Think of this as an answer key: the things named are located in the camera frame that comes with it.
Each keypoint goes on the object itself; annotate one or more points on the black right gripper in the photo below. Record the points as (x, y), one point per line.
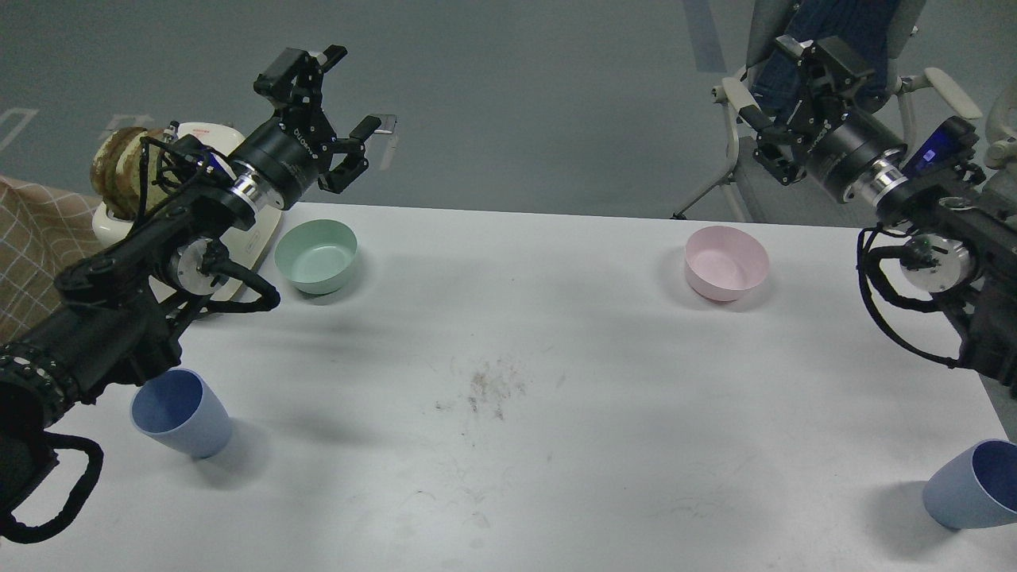
(823, 137)

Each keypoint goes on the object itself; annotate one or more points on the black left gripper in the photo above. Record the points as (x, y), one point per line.
(297, 147)

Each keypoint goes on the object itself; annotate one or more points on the blue cup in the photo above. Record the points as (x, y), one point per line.
(180, 411)
(975, 490)

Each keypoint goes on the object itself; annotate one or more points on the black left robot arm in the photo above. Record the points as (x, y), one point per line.
(123, 310)

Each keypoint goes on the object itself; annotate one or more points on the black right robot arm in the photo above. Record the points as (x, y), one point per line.
(932, 248)

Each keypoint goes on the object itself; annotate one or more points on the blue denim jacket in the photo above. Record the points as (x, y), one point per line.
(863, 25)

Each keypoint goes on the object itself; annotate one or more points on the green bowl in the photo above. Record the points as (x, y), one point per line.
(318, 257)

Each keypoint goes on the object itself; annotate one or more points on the cream toaster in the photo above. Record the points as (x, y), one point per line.
(243, 247)

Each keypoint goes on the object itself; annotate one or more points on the pink bowl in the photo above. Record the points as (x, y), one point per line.
(724, 264)

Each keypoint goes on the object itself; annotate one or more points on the toast slice back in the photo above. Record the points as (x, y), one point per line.
(116, 170)

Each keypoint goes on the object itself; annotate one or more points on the beige checkered cloth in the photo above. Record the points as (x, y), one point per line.
(43, 231)

